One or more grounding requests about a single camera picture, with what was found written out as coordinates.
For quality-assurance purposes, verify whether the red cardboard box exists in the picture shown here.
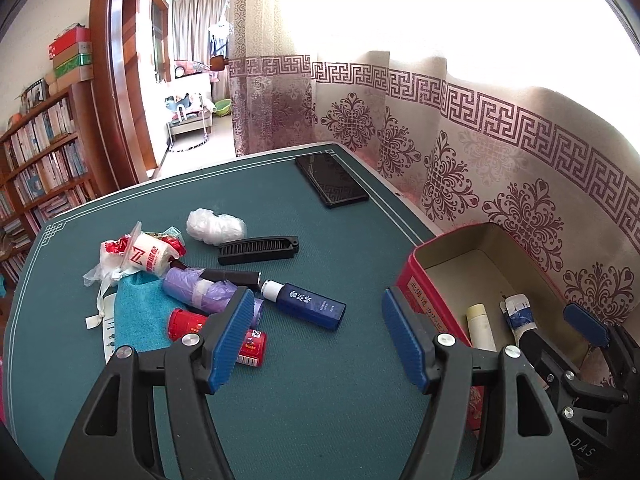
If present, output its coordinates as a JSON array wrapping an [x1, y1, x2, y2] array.
[[48, 27, 92, 60]]

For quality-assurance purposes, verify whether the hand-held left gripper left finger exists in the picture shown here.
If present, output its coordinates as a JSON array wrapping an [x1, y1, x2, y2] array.
[[54, 286, 257, 480]]

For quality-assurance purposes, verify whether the sheer lace curtain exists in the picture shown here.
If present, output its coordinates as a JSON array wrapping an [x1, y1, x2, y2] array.
[[227, 0, 316, 157]]

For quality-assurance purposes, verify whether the clear plastic bag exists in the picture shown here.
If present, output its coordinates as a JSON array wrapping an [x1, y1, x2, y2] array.
[[82, 252, 132, 289]]

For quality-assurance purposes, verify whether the grey window curtain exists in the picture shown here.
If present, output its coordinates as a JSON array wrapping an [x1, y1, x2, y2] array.
[[172, 0, 231, 78]]

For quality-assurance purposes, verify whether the white plastic bag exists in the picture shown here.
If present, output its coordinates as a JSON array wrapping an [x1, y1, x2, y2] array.
[[186, 207, 247, 247]]

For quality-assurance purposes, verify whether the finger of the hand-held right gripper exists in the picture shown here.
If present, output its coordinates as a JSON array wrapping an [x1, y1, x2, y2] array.
[[563, 304, 640, 403], [515, 326, 583, 411]]

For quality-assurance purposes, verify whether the purple garbage bag roll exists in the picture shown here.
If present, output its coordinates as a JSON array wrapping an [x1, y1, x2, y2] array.
[[162, 266, 264, 333]]

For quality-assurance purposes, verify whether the white packet with red logo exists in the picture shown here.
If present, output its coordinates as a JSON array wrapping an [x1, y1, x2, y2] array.
[[122, 221, 176, 278]]

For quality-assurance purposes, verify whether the beige patterned curtain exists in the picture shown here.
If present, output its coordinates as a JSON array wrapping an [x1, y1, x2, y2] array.
[[310, 50, 640, 351]]

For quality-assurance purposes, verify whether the white card box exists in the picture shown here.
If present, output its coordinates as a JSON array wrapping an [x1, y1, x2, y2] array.
[[101, 294, 121, 367]]

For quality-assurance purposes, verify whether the photo frame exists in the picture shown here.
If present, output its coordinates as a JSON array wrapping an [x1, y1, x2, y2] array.
[[22, 79, 48, 111]]

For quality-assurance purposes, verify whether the green desktop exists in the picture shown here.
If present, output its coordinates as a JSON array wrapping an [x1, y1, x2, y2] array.
[[0, 142, 481, 480]]

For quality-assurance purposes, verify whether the black comb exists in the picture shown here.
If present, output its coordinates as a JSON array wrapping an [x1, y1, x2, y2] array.
[[217, 235, 300, 266]]

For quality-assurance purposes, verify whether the green cardboard box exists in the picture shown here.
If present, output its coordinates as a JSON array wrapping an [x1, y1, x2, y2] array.
[[52, 52, 94, 81]]

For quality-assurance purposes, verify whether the blue bottle with white cap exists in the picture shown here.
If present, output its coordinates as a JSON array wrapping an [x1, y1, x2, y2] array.
[[260, 280, 347, 331]]

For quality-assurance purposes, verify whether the white and blue packet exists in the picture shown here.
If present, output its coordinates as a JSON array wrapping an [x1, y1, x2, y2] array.
[[498, 294, 538, 333]]

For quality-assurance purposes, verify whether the red can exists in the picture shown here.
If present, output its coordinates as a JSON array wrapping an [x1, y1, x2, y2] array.
[[167, 308, 267, 368]]

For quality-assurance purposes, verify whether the grey chair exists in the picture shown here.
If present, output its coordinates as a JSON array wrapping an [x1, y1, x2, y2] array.
[[167, 92, 213, 148]]

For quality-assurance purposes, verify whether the white lip balm tube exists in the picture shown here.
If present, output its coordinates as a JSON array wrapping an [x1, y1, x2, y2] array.
[[466, 304, 498, 353]]

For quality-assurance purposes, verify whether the wooden bookshelf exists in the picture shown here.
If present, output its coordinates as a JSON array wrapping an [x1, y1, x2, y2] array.
[[0, 82, 108, 291]]

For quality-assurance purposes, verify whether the red-rimmed cardboard box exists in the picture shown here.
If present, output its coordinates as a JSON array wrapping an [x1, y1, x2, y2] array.
[[395, 221, 608, 436]]

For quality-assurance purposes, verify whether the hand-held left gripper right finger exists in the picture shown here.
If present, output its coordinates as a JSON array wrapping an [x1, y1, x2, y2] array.
[[381, 286, 573, 480]]

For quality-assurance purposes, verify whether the black phone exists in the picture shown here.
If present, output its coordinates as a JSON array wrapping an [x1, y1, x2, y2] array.
[[294, 154, 370, 209]]

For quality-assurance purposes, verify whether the teal cloth pouch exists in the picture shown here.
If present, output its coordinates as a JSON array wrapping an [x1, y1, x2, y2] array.
[[114, 272, 211, 361]]

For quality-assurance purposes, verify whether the wooden door frame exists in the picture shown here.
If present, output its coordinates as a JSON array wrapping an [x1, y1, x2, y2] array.
[[90, 0, 166, 196]]

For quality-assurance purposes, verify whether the white ribbon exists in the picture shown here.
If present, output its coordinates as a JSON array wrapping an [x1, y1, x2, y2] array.
[[84, 272, 110, 332]]

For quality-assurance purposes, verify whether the red snack wrapper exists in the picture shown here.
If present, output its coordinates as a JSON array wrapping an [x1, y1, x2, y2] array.
[[100, 236, 187, 262]]

